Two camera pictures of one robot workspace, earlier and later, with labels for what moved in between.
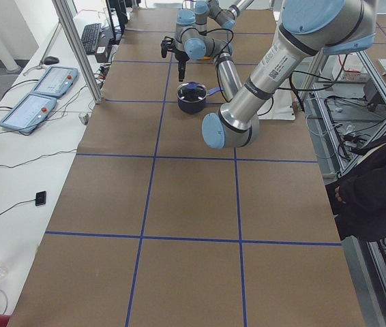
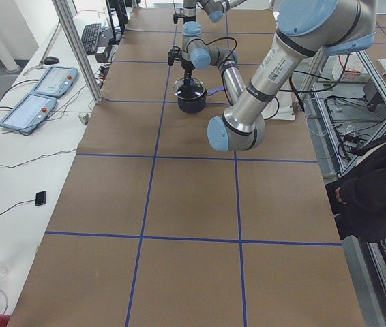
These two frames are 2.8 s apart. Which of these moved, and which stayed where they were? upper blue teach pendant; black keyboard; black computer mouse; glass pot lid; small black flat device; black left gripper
Moved: glass pot lid; black left gripper
Stayed: small black flat device; black computer mouse; black keyboard; upper blue teach pendant
